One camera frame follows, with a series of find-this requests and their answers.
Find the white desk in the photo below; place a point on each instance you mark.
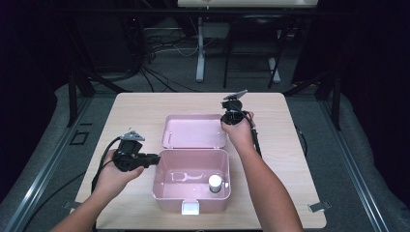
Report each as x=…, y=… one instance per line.
x=200, y=64

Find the pink plastic storage box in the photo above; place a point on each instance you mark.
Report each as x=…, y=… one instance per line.
x=193, y=132

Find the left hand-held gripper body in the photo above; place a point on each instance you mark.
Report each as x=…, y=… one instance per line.
x=129, y=161

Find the aluminium floor rail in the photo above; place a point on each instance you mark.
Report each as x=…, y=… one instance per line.
x=37, y=180
x=359, y=180

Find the white medicine bottle green label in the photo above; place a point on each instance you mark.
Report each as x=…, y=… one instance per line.
x=215, y=182

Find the person's left hand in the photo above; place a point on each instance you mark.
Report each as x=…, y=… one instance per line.
x=111, y=182

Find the black metal stand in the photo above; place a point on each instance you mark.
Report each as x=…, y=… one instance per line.
x=72, y=103
x=336, y=106

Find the person's right hand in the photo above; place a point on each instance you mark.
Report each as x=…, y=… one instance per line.
x=240, y=133

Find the metal table bracket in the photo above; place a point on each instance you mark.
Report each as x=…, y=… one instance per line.
x=319, y=206
x=71, y=205

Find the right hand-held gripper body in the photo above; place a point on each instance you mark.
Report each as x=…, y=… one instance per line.
x=232, y=116

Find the black chair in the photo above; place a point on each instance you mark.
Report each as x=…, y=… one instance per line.
x=254, y=45

